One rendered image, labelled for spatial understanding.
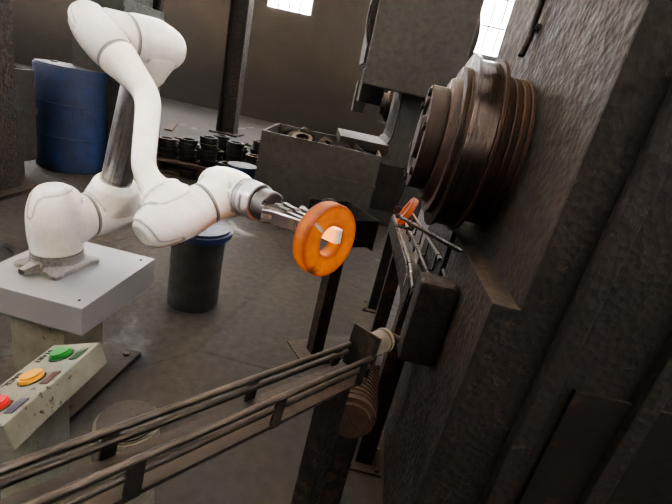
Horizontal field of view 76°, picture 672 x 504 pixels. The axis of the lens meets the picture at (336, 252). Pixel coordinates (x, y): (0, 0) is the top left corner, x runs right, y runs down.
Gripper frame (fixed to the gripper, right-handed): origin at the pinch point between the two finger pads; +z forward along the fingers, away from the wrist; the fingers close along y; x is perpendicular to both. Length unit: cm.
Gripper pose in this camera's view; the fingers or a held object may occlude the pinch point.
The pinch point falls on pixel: (326, 231)
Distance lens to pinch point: 87.0
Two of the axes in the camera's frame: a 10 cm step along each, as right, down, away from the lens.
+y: -6.4, 1.4, -7.5
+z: 7.4, 3.4, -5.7
